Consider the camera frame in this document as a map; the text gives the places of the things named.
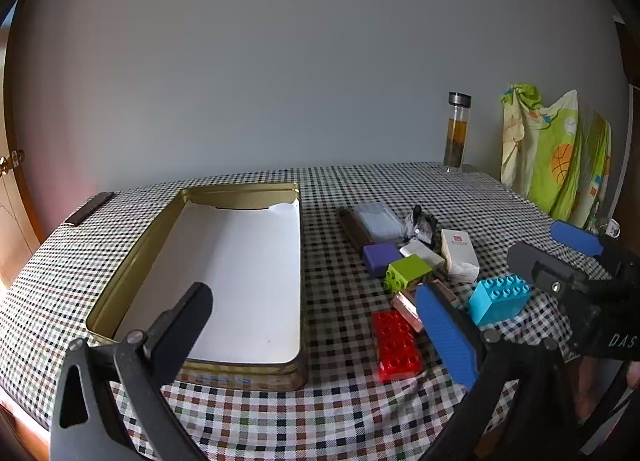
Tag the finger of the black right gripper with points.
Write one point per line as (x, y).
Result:
(544, 271)

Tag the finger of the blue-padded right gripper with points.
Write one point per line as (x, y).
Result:
(576, 238)

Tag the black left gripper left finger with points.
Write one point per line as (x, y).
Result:
(86, 423)

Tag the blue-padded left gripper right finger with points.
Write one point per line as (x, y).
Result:
(483, 362)

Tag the teal toy brick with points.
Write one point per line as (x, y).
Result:
(497, 299)

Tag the red toy brick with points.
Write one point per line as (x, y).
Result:
(397, 353)

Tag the pink card case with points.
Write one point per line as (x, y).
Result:
(405, 303)

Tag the white carton box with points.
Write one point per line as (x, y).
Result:
(458, 251)

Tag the green toy brick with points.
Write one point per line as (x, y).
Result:
(406, 273)

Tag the purple block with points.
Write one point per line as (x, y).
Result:
(378, 256)

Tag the clear plastic case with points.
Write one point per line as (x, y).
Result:
(380, 220)

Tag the brown comb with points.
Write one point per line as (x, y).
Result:
(355, 232)

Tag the white charger plug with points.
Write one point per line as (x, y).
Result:
(418, 248)

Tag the person's right hand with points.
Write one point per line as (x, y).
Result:
(606, 389)

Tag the small white mug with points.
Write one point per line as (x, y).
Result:
(612, 229)

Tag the green patterned cloth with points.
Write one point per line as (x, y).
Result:
(558, 156)

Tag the gold metal tin box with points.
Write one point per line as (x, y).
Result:
(111, 306)

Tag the glass tea bottle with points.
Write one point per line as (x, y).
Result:
(457, 128)

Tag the checkered tablecloth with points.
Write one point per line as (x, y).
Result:
(343, 412)

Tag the dark flat bar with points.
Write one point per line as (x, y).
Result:
(89, 208)

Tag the wooden door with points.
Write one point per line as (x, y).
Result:
(21, 230)

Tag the white paper tin liner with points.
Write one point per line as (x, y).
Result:
(250, 259)

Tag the brass door knob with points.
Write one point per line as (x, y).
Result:
(14, 160)

